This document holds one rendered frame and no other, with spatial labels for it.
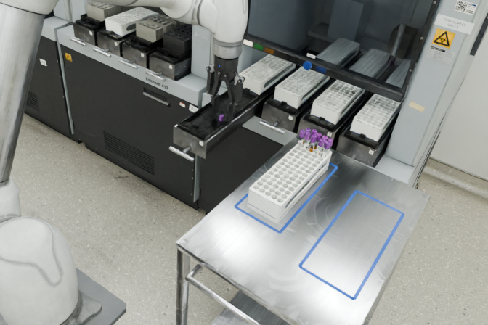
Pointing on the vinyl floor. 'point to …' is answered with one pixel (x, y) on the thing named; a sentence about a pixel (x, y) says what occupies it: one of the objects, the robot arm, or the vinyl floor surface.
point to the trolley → (303, 249)
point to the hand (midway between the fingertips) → (222, 109)
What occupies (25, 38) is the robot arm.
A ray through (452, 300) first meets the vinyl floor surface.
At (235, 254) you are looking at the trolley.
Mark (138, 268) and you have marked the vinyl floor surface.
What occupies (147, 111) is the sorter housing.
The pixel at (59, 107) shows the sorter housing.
